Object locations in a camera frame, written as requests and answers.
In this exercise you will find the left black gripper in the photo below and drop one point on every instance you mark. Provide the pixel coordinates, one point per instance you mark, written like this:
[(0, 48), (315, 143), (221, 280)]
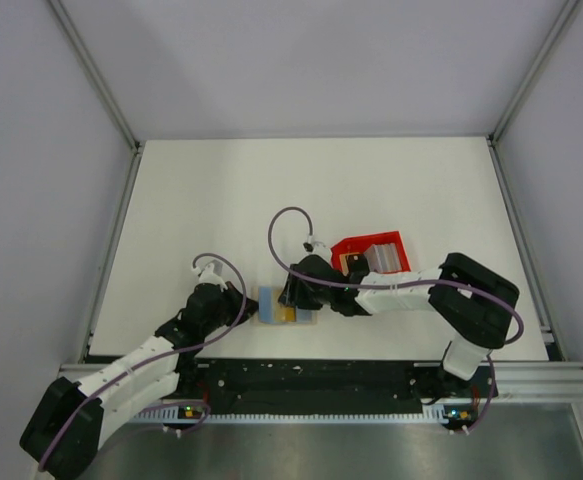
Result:
[(235, 297)]

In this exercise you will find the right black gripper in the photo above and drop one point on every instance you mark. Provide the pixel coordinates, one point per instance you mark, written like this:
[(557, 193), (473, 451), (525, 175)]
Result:
[(293, 294)]

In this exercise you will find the beige card holder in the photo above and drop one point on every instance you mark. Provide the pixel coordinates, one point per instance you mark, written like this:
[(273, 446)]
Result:
[(255, 319)]

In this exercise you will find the gold credit card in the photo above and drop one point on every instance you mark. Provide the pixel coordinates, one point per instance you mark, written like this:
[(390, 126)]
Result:
[(285, 314)]

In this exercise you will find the grey credit card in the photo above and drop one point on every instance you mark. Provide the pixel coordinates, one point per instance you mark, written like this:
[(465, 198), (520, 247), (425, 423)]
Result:
[(305, 316)]

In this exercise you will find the red plastic card tray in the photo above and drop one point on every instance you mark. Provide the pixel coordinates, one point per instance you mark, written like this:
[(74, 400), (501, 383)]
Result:
[(359, 244)]

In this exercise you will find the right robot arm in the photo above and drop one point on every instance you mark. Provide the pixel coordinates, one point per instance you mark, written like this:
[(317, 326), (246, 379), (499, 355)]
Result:
[(476, 302)]

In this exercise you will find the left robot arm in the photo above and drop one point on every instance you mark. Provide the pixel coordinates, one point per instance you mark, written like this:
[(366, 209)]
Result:
[(74, 419)]

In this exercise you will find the stack of upright cards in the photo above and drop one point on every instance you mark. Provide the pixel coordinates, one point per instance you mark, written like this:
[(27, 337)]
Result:
[(383, 258)]

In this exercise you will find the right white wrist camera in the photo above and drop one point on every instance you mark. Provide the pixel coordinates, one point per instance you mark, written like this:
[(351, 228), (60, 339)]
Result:
[(315, 247)]

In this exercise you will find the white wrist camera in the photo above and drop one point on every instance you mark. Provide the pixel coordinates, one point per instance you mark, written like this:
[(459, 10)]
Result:
[(211, 273), (315, 247)]

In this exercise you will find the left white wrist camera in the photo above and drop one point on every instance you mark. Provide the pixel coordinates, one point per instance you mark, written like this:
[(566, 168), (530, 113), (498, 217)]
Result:
[(211, 273)]

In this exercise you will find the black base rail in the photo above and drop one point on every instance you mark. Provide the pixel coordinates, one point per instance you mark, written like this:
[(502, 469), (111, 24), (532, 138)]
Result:
[(324, 387)]

